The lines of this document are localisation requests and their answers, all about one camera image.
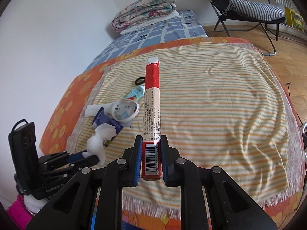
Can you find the blue snack bag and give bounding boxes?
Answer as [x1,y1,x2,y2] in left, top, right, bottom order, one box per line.
[92,107,123,147]

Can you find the left hand in glove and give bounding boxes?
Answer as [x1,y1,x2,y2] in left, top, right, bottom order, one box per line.
[23,195,48,215]

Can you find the teal ointment tube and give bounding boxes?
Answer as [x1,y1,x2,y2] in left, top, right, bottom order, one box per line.
[125,85,145,100]

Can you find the yellow green box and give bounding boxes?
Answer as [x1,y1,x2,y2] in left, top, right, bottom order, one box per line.
[285,7,304,32]

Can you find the white wipes packet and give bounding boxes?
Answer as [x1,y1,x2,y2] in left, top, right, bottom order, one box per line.
[85,99,139,126]

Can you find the white plastic ring lid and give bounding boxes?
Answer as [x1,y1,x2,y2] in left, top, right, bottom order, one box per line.
[111,99,140,122]

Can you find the red cardboard box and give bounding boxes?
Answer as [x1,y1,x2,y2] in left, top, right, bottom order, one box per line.
[141,57,162,181]

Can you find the folded floral quilt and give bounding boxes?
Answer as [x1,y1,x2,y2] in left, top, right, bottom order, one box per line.
[111,0,176,33]

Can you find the striped cushion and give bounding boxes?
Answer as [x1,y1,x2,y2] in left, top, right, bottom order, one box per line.
[225,0,285,21]

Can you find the striped yellow towel blanket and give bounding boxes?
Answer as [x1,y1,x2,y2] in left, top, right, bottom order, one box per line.
[65,42,304,221]

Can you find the black folding chair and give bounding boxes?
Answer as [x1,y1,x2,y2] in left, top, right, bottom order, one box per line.
[209,0,286,57]

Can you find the white tissue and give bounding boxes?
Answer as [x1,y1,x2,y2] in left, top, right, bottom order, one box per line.
[86,133,106,165]

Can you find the blue checked bed sheet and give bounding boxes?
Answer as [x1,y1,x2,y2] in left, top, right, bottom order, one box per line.
[86,10,207,71]

